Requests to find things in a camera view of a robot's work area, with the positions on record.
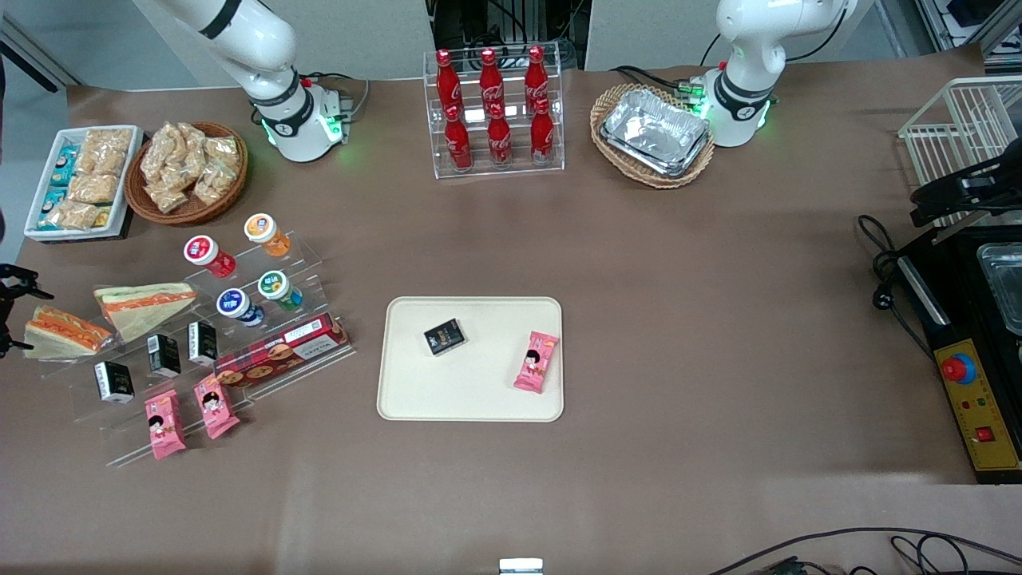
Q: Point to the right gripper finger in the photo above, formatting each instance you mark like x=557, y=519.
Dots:
x=12, y=346
x=20, y=278

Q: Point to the triangular sandwich orange filling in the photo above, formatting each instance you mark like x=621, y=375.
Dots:
x=68, y=331
x=144, y=303

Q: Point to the beige plastic serving tray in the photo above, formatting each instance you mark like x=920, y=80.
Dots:
x=479, y=391

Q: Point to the aluminium foil tray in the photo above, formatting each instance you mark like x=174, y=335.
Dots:
x=671, y=169
x=655, y=124

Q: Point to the beige cracker packet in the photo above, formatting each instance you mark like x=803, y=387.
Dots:
x=93, y=189
x=108, y=140
x=100, y=162
x=73, y=216

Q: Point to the blue snack packet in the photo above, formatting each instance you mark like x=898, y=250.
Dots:
x=62, y=174
x=53, y=198
x=68, y=154

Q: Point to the small black carton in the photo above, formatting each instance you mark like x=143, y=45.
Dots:
x=114, y=382
x=164, y=356
x=445, y=337
x=203, y=343

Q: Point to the white rectangular snack bin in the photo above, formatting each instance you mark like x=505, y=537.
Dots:
x=132, y=160

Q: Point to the clear bag of fried snacks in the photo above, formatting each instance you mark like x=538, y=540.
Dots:
x=220, y=176
x=223, y=149
x=208, y=193
x=192, y=137
x=168, y=196
x=194, y=165
x=156, y=168
x=164, y=142

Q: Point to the pink snack packet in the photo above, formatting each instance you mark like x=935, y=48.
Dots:
x=165, y=425
x=215, y=407
x=536, y=363

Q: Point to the brown wicker snack basket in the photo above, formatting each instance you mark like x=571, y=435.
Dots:
x=188, y=214

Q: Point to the red cap yogurt bottle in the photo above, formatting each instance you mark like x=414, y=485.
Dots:
x=206, y=254

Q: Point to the blue cap yogurt bottle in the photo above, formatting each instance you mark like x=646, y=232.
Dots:
x=237, y=307

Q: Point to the orange cap yogurt bottle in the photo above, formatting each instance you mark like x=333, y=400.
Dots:
x=265, y=233

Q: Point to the green cap yogurt bottle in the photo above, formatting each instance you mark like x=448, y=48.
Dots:
x=279, y=289

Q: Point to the red cookie box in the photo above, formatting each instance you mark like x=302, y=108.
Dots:
x=279, y=351

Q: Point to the clear acrylic tiered stand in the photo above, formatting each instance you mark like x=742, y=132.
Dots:
x=311, y=263

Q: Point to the red cola bottle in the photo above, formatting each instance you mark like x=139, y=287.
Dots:
x=536, y=76
x=542, y=136
x=500, y=140
x=490, y=78
x=458, y=144
x=447, y=80

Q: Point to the clear acrylic bottle rack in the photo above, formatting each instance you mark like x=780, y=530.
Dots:
x=517, y=169

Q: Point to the light wicker basket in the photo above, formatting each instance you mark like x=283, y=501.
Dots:
x=607, y=104

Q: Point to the brown table cover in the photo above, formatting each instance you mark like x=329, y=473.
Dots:
x=679, y=319

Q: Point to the black sealing machine yellow panel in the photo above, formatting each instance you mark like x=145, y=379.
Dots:
x=954, y=303

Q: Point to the red emergency stop button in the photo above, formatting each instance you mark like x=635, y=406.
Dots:
x=958, y=367

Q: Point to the shiny metal pan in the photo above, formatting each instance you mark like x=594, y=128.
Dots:
x=1004, y=279

